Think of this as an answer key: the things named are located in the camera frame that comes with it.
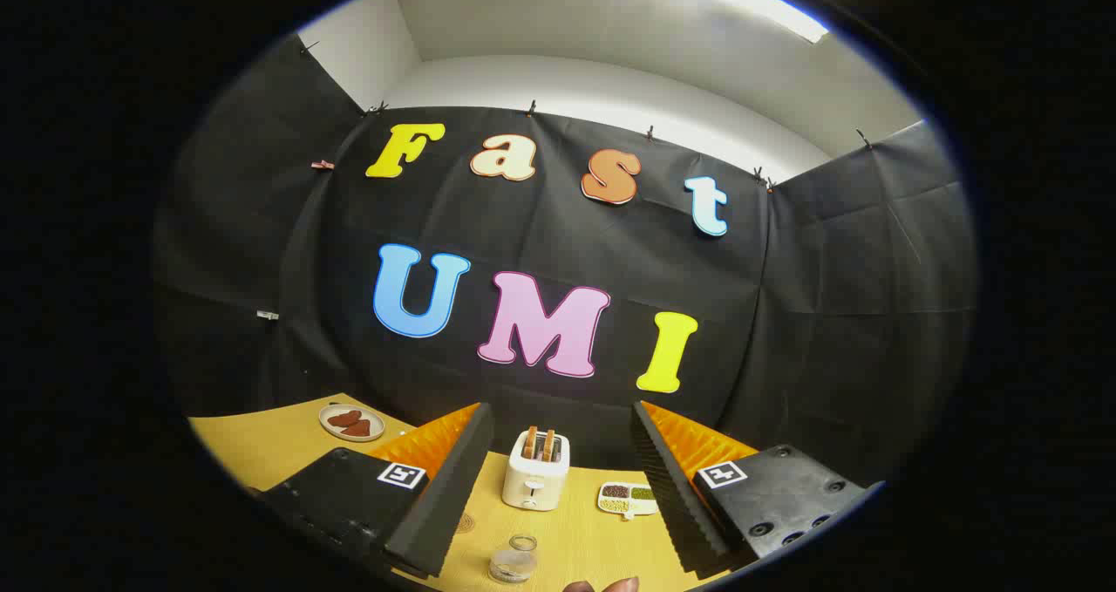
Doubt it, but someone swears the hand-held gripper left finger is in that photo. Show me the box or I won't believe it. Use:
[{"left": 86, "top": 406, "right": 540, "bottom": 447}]
[{"left": 260, "top": 402, "right": 495, "bottom": 578}]

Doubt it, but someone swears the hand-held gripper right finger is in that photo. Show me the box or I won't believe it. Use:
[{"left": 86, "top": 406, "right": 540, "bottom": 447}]
[{"left": 629, "top": 400, "right": 885, "bottom": 577}]

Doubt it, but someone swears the clear plastic juice bottle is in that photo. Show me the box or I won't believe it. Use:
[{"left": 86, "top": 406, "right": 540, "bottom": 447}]
[{"left": 488, "top": 534, "right": 540, "bottom": 585}]

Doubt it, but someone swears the white divided spice dish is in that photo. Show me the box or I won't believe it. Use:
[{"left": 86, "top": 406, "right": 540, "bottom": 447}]
[{"left": 597, "top": 482, "right": 660, "bottom": 521}]

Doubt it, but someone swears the white toaster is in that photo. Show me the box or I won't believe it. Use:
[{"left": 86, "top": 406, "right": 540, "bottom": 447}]
[{"left": 502, "top": 429, "right": 572, "bottom": 512}]

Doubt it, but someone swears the small cream plate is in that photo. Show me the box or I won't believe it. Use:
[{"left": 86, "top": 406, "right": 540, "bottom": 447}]
[{"left": 318, "top": 403, "right": 386, "bottom": 443}]

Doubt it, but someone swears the wooden table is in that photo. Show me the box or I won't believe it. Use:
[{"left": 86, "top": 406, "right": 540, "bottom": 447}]
[{"left": 187, "top": 393, "right": 742, "bottom": 592}]

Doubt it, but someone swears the black backdrop cloth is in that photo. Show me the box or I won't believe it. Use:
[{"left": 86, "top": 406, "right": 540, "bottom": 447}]
[{"left": 153, "top": 34, "right": 977, "bottom": 488}]

